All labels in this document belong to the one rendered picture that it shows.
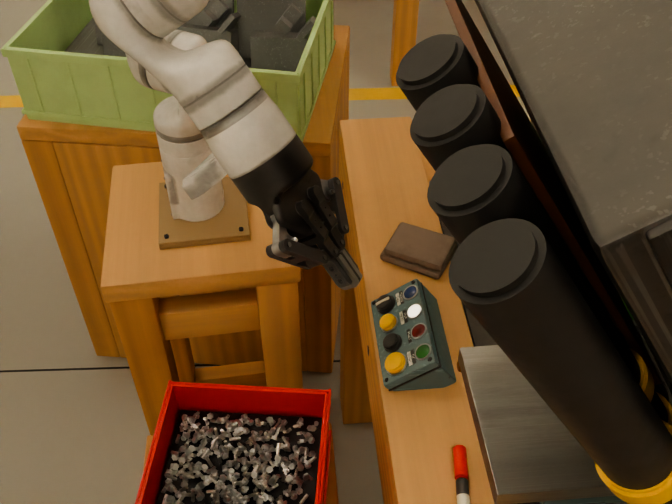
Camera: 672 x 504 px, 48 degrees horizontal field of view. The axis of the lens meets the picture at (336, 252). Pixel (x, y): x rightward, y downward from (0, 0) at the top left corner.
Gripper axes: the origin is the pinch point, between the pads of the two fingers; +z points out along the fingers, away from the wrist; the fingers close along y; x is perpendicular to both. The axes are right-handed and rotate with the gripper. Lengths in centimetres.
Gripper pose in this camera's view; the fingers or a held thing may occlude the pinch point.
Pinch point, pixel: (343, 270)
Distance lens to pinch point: 75.6
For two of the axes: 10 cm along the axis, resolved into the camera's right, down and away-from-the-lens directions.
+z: 5.4, 7.8, 3.2
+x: -7.4, 2.6, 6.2
